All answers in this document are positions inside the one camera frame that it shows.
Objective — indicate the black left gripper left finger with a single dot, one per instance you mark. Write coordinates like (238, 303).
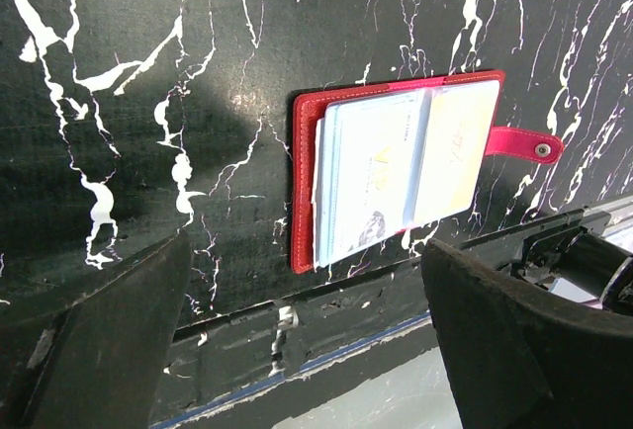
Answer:
(90, 354)

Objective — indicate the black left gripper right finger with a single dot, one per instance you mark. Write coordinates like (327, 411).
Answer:
(517, 356)

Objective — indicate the gold credit card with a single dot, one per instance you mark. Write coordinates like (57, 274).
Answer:
(456, 135)

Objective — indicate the red card holder wallet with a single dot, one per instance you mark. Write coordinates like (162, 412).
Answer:
(312, 153)

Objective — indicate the white yellow credit card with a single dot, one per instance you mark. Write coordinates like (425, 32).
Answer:
(374, 141)

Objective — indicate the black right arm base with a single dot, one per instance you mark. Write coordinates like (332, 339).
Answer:
(571, 247)

